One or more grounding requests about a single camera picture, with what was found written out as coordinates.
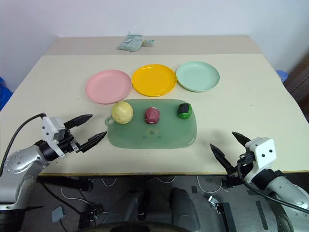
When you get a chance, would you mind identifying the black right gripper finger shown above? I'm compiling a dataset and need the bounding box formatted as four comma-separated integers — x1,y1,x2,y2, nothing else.
209,143,234,174
231,131,251,152

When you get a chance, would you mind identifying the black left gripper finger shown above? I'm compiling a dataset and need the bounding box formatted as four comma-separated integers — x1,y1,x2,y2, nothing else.
79,131,108,153
63,114,94,130

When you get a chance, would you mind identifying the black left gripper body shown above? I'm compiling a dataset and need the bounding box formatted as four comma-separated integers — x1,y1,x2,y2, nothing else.
57,130,82,155

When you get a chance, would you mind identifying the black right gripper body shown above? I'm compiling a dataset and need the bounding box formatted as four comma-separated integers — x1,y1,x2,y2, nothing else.
230,151,254,181

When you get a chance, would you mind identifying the yellow round fruit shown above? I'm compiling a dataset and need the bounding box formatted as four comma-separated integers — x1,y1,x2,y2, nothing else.
111,101,134,125

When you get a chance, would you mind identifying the pink plate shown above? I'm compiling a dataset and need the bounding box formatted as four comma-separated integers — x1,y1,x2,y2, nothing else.
85,69,133,105

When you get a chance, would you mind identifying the green fruit with dark patch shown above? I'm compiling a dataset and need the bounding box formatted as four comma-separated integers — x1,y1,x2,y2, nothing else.
177,103,193,120

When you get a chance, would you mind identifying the red round fruit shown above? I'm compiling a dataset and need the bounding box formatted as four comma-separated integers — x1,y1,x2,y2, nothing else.
144,107,161,125

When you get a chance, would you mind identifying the mint green plate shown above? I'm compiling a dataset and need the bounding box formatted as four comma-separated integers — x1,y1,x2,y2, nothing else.
175,60,221,93

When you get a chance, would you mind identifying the yellow plate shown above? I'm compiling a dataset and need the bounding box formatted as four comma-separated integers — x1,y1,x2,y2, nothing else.
132,63,177,97

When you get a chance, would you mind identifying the green translucent cutting board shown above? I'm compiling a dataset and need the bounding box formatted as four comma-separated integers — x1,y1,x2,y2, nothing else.
104,98,198,149

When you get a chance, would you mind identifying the dark rounded robot leg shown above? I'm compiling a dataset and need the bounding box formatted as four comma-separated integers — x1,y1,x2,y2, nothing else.
102,188,151,226
169,187,201,231

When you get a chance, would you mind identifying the grey foot pedal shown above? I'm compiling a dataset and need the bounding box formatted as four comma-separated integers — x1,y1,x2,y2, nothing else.
51,205,67,223

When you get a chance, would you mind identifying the blue plastic crate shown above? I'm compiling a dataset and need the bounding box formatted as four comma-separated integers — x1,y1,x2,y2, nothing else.
0,76,13,112

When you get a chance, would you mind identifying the brown wooden furniture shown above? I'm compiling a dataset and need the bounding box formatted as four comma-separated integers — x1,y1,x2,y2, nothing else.
282,52,309,114

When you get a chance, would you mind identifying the teal cloth pouch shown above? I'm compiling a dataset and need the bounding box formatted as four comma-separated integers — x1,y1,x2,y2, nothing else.
116,30,155,53

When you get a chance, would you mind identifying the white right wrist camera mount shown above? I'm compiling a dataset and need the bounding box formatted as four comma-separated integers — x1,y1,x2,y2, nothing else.
243,137,277,185

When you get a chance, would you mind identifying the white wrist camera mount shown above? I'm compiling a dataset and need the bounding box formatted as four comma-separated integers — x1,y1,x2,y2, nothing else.
41,116,67,159
243,137,277,185

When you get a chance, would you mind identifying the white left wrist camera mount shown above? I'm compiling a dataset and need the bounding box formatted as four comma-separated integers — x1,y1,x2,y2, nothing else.
41,116,67,159

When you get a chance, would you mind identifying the black table frame bar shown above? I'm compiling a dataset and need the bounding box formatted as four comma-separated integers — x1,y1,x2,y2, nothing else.
36,176,94,193

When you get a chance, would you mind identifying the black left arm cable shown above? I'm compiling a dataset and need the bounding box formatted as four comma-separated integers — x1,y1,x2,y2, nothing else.
0,112,47,175

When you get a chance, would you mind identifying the white floor cable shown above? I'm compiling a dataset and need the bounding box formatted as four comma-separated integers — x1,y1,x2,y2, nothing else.
59,177,116,213

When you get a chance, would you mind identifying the black metal floor bracket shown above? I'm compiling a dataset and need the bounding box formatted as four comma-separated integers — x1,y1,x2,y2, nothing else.
208,195,237,232

